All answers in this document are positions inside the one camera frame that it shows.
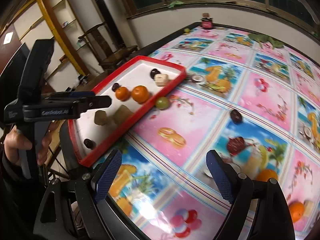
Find silver tower air conditioner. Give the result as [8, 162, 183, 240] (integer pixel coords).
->
[91, 0, 137, 48]

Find yellow framed shelf unit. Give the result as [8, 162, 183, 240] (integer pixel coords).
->
[1, 0, 92, 91]

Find beige sugarcane chunk front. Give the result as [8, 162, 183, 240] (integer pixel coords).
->
[112, 105, 133, 126]

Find orange tangerine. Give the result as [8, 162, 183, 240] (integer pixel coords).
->
[115, 86, 131, 101]
[131, 85, 149, 104]
[255, 168, 278, 182]
[289, 202, 304, 223]

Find operator left hand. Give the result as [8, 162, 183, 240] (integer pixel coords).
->
[4, 121, 59, 166]

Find green leaves on table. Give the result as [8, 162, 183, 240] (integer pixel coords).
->
[248, 33, 284, 49]

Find colourful fruit print tablecloth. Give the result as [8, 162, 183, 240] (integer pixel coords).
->
[110, 27, 319, 239]

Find dark red date in tray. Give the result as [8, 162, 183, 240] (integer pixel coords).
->
[112, 83, 121, 92]

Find dark plum in tray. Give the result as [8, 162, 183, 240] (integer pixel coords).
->
[150, 68, 161, 80]

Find dark wooden armchair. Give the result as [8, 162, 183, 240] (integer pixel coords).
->
[78, 22, 138, 72]

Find beige sugarcane chunk in tray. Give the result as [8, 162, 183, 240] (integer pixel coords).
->
[154, 73, 169, 87]

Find green cloth on windowsill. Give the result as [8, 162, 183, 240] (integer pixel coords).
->
[167, 1, 184, 9]

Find red rimmed white tray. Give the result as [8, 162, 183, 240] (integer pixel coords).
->
[68, 56, 186, 167]

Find pink perfume bottle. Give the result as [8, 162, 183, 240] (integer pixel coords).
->
[201, 12, 214, 30]

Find beige sugarcane chunk small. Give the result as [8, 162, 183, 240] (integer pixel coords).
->
[94, 110, 108, 126]

